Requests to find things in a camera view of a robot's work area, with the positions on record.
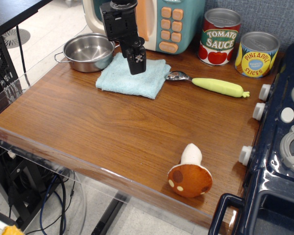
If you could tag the small stainless steel pot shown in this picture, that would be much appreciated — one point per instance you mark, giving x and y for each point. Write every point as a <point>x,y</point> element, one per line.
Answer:
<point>89,52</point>

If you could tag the pineapple slices can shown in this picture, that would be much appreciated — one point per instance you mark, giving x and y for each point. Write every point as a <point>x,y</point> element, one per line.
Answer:
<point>256,54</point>

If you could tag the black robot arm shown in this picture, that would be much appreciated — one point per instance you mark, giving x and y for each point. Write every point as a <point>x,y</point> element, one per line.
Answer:
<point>119,21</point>

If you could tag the light blue towel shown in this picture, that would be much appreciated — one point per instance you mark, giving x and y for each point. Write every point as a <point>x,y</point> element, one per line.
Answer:
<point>117,78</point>

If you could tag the black table leg frame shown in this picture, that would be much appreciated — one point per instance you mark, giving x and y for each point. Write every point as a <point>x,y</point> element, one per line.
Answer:
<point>107,218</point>

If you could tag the clear acrylic table guard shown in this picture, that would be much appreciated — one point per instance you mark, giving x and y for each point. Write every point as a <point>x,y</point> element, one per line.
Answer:
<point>127,142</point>

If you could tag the black desk top edge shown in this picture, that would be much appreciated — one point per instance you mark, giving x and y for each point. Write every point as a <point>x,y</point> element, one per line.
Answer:
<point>14,12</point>

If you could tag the black computer tower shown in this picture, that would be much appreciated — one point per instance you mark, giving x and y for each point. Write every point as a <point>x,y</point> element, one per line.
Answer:
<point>7,71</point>

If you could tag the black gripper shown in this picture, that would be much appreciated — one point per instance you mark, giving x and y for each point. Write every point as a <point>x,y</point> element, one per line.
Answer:
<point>119,20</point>

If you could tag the dark blue toy stove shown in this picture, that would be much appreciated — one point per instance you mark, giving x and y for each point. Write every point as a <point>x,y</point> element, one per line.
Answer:
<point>267,204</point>

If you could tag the toy microwave teal and cream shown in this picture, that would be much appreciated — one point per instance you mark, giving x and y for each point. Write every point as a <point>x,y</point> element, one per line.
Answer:
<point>167,26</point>

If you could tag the spoon with yellow-green handle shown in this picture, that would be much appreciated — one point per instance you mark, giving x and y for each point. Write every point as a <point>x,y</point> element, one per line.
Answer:
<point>211,84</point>

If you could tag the tomato sauce can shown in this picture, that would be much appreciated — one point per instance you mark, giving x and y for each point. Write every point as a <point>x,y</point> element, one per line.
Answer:
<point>220,31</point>

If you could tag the brown plush mushroom toy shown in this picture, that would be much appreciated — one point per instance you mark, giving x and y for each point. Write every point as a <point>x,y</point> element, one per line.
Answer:
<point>189,178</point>

